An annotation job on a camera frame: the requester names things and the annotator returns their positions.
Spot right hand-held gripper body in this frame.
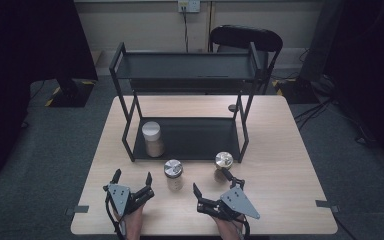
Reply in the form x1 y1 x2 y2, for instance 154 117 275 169
196 185 261 223

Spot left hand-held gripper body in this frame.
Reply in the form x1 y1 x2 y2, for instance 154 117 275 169
102 182 156 218

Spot silver lid jar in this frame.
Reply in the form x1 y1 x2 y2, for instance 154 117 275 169
163 159 184 193

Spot white lid jar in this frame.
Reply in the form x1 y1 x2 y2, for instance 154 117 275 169
141 121 166 159

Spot black metal shelf rack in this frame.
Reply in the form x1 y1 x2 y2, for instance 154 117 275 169
108 41 265 164

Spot person's right hand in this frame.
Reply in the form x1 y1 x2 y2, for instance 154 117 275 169
212 214 248 240

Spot person's left hand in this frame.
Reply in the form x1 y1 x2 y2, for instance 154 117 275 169
113 204 145 240

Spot grey tape strip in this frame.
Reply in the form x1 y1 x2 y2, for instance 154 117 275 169
64 205 90 216
314 199 341 214

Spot black stand base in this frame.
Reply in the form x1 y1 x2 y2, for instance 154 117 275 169
272 77 320 105
44 77 97 109

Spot black chair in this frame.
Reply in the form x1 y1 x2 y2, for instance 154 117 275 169
208 24 284 96

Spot dark curtain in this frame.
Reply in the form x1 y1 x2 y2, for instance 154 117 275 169
323 0 384 175
0 0 100 184

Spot left hand-held gripper cable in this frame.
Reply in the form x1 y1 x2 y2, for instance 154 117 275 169
104 194 128 240

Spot hand-held gripper cable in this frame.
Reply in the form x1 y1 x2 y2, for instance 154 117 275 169
240 216 251 240
104 194 128 240

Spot right hand-held gripper cable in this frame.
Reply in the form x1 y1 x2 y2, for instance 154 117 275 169
240 216 251 240

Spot black floor cables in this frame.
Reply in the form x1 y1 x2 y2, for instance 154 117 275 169
293 95 335 132

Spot black wall outlet cable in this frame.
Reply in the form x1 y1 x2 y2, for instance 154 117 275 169
181 5 190 54

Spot white wall power outlet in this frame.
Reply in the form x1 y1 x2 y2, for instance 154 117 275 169
177 0 202 14

